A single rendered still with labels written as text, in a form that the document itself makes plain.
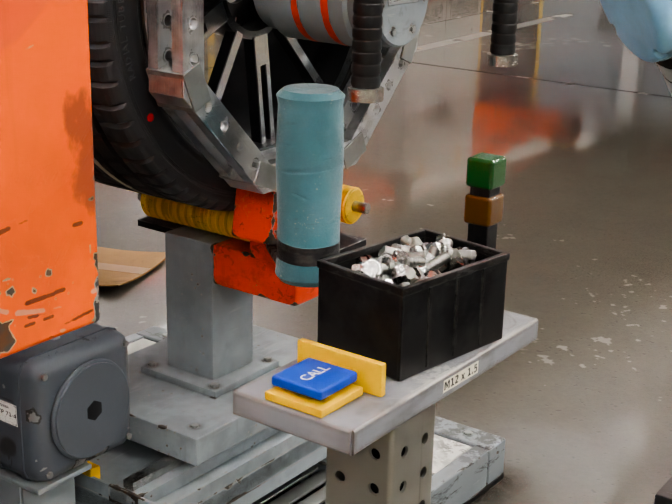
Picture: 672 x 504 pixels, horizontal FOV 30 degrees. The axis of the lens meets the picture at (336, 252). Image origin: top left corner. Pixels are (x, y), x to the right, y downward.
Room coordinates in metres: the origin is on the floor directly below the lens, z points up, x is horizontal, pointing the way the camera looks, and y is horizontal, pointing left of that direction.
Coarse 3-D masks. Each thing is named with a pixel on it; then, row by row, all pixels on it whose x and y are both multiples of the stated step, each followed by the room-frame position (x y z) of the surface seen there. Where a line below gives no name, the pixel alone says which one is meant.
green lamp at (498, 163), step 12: (480, 156) 1.59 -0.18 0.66; (492, 156) 1.59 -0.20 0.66; (468, 168) 1.58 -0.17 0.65; (480, 168) 1.57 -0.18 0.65; (492, 168) 1.56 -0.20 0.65; (504, 168) 1.59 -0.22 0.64; (468, 180) 1.58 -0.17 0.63; (480, 180) 1.57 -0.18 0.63; (492, 180) 1.56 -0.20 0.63; (504, 180) 1.59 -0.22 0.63
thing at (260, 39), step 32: (224, 0) 1.76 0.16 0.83; (224, 32) 1.80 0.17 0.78; (256, 32) 1.82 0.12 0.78; (224, 64) 1.76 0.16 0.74; (256, 64) 1.82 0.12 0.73; (288, 64) 2.01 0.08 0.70; (320, 64) 1.98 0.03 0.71; (224, 96) 2.01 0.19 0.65; (256, 96) 1.82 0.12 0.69; (256, 128) 1.83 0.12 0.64
